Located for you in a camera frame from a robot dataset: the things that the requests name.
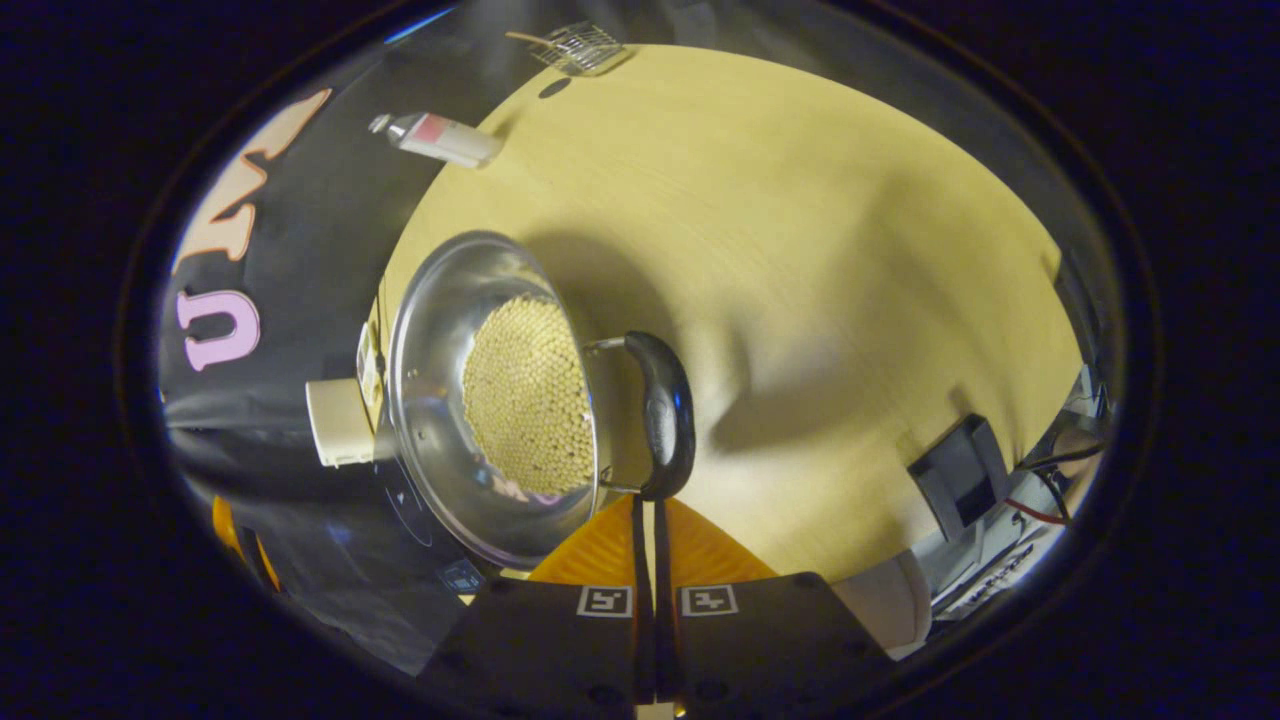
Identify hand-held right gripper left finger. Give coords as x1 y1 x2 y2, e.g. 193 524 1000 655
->
425 493 656 706

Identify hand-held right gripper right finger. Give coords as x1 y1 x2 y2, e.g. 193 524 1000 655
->
655 497 896 706

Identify black induction cooktop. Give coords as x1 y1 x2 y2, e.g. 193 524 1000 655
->
380 460 501 601

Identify pile of yellow soybeans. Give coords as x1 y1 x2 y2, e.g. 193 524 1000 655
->
462 295 598 496

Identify steel pot with black handles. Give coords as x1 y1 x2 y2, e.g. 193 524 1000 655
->
385 230 698 571

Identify white rounded object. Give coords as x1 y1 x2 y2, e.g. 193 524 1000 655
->
830 548 933 656

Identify white toaster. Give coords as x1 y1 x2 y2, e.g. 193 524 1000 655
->
305 375 386 469

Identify white divided dish with beans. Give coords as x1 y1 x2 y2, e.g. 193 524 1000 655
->
357 320 387 406

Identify black box device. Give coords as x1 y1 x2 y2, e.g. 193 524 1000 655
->
908 413 1011 541

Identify small white bottle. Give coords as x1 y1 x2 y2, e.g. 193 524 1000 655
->
368 110 504 169

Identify red cable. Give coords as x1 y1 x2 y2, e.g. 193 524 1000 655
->
1003 497 1069 528

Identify thin black cable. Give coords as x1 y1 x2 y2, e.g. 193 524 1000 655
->
1018 443 1106 473

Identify wire mesh basket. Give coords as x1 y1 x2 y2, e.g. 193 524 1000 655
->
505 20 626 76

